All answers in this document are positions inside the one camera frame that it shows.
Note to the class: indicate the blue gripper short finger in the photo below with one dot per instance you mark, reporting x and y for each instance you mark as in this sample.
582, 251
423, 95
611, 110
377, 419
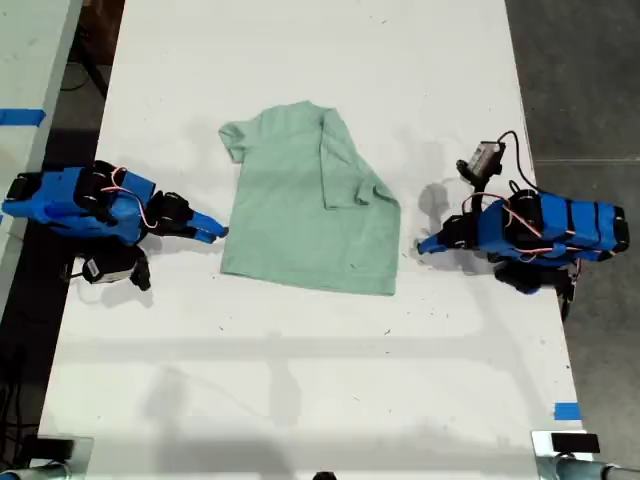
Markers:
434, 247
205, 237

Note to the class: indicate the small black box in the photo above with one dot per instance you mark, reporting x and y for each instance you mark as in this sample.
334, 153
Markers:
575, 443
54, 446

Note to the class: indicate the short blue tape piece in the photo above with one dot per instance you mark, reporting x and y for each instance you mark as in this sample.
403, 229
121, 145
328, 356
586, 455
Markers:
567, 411

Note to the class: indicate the blue gripper long finger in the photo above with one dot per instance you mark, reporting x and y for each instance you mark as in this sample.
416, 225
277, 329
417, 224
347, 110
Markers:
434, 239
210, 222

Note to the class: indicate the long blue tape strip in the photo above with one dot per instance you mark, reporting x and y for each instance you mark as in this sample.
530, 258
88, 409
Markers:
20, 116

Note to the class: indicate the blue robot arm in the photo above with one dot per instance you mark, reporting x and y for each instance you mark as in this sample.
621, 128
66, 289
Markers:
565, 227
65, 205

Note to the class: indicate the black round knob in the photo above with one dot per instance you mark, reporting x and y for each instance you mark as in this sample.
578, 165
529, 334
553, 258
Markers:
324, 475

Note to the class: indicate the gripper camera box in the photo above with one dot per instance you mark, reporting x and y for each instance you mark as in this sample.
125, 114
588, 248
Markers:
107, 270
482, 161

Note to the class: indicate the pale green T-shirt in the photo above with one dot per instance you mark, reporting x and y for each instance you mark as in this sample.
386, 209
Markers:
300, 220

